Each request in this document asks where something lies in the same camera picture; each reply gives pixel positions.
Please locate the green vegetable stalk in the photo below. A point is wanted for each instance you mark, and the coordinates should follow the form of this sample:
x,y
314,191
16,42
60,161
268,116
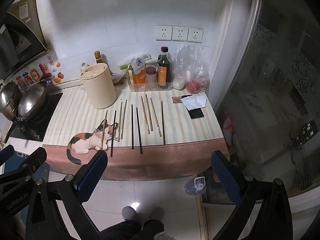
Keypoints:
x,y
123,67

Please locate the white wall outlet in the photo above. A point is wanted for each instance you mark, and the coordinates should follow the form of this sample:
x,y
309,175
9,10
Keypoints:
x,y
163,33
180,33
195,35

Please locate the dark soy sauce bottle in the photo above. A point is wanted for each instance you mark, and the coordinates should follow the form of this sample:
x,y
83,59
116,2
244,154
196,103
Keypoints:
x,y
163,65

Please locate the clear plastic organiser tray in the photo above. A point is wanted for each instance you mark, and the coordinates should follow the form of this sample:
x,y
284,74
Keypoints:
x,y
150,87

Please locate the black phone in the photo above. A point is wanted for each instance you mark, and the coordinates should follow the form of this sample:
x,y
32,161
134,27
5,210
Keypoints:
x,y
196,113

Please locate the clear plastic bag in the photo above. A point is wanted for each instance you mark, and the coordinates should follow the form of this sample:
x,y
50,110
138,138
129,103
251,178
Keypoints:
x,y
192,62

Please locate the blue and white floor object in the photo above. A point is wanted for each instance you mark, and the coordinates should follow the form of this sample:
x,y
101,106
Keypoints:
x,y
196,186

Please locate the red tomato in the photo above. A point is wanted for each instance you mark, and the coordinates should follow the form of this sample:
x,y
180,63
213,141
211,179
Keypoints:
x,y
193,86

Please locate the steel pot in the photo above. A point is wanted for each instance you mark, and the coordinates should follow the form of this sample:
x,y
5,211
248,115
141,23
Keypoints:
x,y
8,100

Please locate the small white container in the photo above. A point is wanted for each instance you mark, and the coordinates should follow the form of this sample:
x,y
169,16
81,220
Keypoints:
x,y
84,68

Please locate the white and orange seasoning bag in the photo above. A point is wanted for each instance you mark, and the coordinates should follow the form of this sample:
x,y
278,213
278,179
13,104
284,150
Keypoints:
x,y
138,65

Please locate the yellow oil bottle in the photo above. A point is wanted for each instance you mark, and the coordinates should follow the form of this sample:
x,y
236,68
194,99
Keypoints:
x,y
98,58

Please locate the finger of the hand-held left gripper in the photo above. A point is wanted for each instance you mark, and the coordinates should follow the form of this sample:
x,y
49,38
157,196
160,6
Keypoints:
x,y
7,153
36,158

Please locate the black range hood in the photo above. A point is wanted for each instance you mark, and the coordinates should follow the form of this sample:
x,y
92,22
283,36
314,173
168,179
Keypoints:
x,y
22,37

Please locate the light bamboo chopstick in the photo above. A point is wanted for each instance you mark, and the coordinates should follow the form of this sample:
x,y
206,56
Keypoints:
x,y
145,113
155,117
119,122
124,120
149,112

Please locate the dark wooden chopstick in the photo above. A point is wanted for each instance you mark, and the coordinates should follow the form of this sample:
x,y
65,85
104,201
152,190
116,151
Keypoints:
x,y
113,132
132,127
163,122
139,130

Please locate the black induction cooktop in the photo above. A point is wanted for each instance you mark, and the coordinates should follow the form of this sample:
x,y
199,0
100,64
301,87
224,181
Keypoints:
x,y
50,110

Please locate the grey slipper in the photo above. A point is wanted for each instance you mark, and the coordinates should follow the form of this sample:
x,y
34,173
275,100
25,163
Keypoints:
x,y
128,212
156,213

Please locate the red kitchen utensil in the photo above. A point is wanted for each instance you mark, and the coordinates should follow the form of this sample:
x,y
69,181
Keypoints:
x,y
46,74

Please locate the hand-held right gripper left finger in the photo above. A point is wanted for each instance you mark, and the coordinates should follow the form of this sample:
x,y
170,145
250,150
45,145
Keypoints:
x,y
93,173

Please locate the white tissue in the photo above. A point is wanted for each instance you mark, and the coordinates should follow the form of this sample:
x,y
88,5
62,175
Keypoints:
x,y
195,102

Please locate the cream ribbed utensil holder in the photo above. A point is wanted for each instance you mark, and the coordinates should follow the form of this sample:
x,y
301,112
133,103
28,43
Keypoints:
x,y
100,90

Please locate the red-lidded jar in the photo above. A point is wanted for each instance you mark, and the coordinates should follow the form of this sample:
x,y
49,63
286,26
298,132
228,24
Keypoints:
x,y
151,76

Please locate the colourful wall stickers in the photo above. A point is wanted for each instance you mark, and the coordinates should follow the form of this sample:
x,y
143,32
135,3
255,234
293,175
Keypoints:
x,y
33,76

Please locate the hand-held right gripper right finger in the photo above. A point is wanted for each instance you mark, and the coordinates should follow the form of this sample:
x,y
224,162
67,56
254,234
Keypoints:
x,y
225,177

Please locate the black trousers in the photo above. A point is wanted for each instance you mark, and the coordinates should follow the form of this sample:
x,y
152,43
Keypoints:
x,y
132,230

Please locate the brown label patch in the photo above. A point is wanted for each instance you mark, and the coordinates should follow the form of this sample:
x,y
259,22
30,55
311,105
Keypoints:
x,y
177,100

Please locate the striped cat print mat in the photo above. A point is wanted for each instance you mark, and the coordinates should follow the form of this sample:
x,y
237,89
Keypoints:
x,y
175,130

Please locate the wok with steel lid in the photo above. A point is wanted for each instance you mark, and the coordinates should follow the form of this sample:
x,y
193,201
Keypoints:
x,y
32,100

